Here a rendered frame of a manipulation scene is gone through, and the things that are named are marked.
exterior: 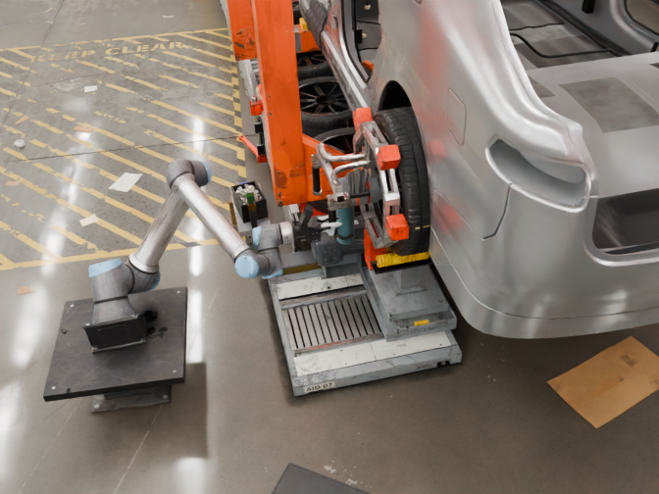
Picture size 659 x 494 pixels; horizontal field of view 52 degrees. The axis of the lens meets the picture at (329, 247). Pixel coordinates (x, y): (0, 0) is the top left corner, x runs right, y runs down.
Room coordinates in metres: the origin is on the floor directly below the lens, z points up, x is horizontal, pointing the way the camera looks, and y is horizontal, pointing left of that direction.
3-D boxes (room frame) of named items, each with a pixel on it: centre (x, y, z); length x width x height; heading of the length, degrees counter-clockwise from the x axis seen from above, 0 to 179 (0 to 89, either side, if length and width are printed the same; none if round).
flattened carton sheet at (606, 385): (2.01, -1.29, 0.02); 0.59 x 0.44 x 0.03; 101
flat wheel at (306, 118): (4.12, -0.03, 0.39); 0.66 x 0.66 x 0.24
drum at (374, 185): (2.49, -0.15, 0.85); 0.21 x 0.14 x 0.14; 101
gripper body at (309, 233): (2.27, 0.10, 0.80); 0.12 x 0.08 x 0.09; 101
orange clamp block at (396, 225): (2.20, -0.28, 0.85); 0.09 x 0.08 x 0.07; 11
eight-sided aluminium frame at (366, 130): (2.51, -0.22, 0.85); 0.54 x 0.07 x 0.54; 11
